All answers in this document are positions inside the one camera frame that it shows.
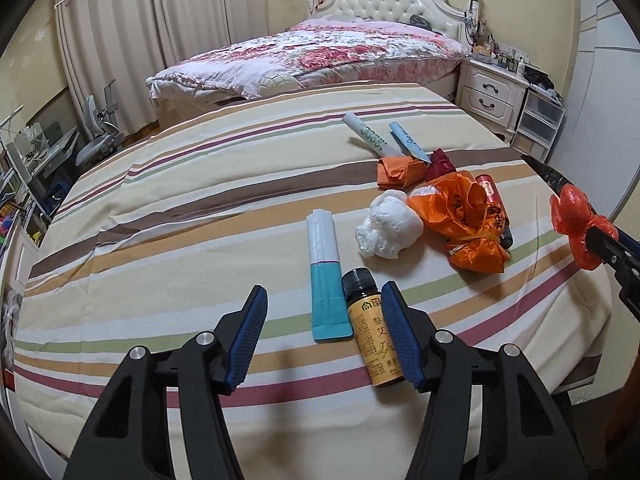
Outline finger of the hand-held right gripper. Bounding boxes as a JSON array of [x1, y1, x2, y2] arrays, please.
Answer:
[[619, 266, 640, 317], [589, 222, 640, 267]]

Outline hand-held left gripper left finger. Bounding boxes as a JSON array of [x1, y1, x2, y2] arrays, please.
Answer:
[[62, 285, 268, 480]]

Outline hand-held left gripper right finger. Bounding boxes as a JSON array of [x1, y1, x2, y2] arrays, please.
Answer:
[[381, 280, 586, 480]]

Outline brown bottle with yellow label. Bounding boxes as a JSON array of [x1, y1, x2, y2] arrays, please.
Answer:
[[341, 269, 407, 391]]

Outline red plastic bag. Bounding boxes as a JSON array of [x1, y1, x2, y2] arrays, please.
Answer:
[[549, 184, 612, 271]]

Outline orange paper wad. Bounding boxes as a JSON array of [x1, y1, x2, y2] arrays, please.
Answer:
[[376, 154, 432, 190]]

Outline teal and white tube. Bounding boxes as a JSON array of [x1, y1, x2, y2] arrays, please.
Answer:
[[306, 208, 354, 343]]

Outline crumpled white plastic bag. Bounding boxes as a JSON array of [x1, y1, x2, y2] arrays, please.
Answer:
[[355, 194, 425, 260]]

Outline striped bedsheet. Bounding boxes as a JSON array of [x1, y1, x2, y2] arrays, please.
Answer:
[[12, 82, 618, 480]]

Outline orange plastic bag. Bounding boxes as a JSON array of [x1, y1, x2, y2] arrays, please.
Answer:
[[407, 171, 511, 275]]

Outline red cylindrical tube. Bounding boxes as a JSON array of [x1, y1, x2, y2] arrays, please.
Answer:
[[474, 172, 515, 251]]

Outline plastic drawer unit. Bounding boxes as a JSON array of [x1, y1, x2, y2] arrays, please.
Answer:
[[512, 82, 566, 163]]

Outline white wardrobe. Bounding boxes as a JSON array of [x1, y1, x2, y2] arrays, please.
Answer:
[[565, 0, 640, 221]]

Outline dark red wrapper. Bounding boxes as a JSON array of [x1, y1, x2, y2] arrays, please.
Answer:
[[425, 148, 458, 181]]

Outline dark bag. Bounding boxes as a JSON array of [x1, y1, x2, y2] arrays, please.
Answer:
[[525, 65, 556, 91]]

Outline light blue sachet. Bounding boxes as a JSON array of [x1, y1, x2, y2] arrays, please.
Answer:
[[389, 122, 432, 165]]

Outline white tube with green print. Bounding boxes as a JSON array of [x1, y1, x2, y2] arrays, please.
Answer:
[[342, 112, 401, 158]]

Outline white nightstand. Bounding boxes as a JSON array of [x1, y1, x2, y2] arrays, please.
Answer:
[[456, 55, 531, 146]]

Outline cluster of small bottles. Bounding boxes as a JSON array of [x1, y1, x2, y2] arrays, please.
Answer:
[[470, 35, 531, 73]]

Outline grey office chair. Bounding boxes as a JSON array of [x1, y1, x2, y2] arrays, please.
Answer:
[[75, 80, 126, 171]]

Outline cluttered shelf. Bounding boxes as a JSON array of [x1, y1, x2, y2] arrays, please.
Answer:
[[0, 165, 51, 251]]

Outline white study desk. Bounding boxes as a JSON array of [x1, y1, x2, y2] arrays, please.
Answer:
[[0, 105, 81, 221]]

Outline pink floral blanket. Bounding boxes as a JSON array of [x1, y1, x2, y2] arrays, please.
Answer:
[[145, 17, 468, 101]]

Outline white upholstered bed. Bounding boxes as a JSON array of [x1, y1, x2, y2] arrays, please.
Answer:
[[150, 0, 481, 126]]

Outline beige curtains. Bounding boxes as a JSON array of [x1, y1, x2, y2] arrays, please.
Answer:
[[55, 0, 271, 136]]

